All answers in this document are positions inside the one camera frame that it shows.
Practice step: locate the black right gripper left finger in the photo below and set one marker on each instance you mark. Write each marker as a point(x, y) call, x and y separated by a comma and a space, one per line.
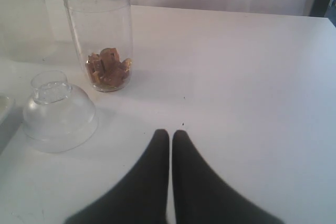
point(141, 195)

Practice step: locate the clear dome shaker lid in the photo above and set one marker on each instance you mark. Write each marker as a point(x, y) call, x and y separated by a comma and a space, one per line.
point(58, 115)

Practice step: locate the brown chunks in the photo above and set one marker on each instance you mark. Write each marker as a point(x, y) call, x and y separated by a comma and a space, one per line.
point(106, 71)

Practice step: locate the translucent white plastic container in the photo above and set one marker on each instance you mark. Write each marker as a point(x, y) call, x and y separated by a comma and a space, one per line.
point(26, 33)

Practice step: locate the clear plastic shaker cup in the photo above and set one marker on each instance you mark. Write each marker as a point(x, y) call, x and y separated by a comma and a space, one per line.
point(99, 24)

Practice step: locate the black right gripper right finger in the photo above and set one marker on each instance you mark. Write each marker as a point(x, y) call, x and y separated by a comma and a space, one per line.
point(201, 196)

